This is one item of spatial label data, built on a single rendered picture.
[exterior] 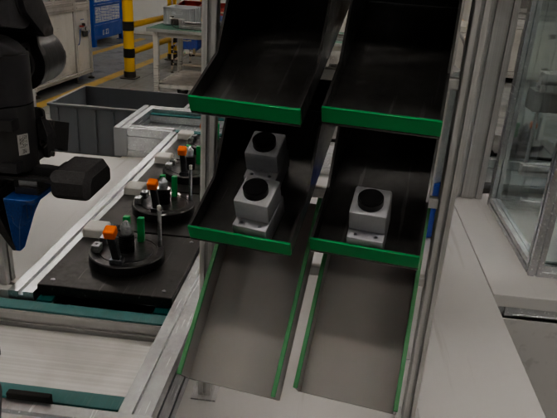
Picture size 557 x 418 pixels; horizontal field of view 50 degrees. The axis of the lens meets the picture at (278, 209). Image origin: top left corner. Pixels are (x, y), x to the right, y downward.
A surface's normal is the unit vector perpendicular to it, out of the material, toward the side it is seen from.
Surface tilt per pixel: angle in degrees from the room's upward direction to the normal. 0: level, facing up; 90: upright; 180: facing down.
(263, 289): 45
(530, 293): 0
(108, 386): 0
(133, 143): 90
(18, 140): 90
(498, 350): 0
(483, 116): 90
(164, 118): 90
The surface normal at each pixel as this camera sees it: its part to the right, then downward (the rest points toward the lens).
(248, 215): -0.34, 0.70
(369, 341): -0.15, -0.40
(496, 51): -0.11, 0.38
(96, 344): 0.06, -0.92
